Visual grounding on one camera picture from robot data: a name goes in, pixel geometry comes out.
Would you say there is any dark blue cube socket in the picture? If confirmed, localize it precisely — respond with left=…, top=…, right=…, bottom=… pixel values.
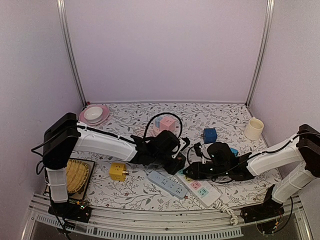
left=202, top=128, right=218, bottom=144

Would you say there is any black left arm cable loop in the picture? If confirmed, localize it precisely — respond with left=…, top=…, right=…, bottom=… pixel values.
left=142, top=112, right=183, bottom=141

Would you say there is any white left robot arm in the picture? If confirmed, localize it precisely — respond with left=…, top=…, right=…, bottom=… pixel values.
left=31, top=112, right=190, bottom=217

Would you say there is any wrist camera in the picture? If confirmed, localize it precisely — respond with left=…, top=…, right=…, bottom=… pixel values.
left=178, top=137, right=191, bottom=153
left=193, top=142, right=203, bottom=158

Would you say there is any pink plate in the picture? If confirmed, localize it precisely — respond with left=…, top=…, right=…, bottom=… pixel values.
left=78, top=104, right=110, bottom=126

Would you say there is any light blue cube plug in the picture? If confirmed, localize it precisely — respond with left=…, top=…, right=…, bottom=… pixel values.
left=230, top=147, right=239, bottom=157

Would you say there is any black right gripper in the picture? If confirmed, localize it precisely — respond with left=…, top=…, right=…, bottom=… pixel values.
left=183, top=162, right=229, bottom=182

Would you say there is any aluminium frame post left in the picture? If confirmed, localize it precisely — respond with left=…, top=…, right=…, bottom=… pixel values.
left=56, top=0, right=87, bottom=107

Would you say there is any aluminium frame post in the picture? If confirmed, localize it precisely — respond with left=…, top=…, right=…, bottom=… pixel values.
left=56, top=0, right=87, bottom=107
left=245, top=0, right=275, bottom=109

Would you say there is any white bowl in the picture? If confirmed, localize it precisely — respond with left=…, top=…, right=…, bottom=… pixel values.
left=83, top=106, right=103, bottom=123

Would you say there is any round pink socket base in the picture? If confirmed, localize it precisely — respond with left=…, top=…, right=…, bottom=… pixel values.
left=153, top=126, right=161, bottom=136

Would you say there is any cream ribbed ceramic mug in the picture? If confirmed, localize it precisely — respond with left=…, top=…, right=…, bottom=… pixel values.
left=244, top=117, right=264, bottom=141

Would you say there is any pink cube socket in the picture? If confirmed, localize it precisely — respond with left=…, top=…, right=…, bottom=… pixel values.
left=159, top=116, right=176, bottom=132

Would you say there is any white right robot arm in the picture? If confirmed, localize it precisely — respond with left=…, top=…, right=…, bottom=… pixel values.
left=183, top=124, right=320, bottom=218

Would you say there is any white power strip cable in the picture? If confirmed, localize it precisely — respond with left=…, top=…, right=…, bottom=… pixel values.
left=213, top=199, right=238, bottom=227

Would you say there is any aluminium frame post right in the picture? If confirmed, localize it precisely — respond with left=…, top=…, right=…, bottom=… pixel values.
left=245, top=0, right=275, bottom=109

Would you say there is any light blue power strip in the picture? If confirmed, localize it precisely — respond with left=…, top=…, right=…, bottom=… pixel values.
left=147, top=171, right=188, bottom=199

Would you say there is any yellow woven basket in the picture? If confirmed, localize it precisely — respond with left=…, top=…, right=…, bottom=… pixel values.
left=66, top=159, right=89, bottom=194

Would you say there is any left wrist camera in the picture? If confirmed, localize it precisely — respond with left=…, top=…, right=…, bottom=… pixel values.
left=178, top=137, right=191, bottom=153

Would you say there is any yellow cube socket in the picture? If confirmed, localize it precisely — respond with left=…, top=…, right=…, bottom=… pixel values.
left=109, top=162, right=129, bottom=182

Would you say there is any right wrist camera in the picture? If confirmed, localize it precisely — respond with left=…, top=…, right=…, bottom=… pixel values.
left=193, top=142, right=203, bottom=158

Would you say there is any white power strip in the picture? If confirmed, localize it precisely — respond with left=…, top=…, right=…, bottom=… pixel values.
left=174, top=170, right=221, bottom=208

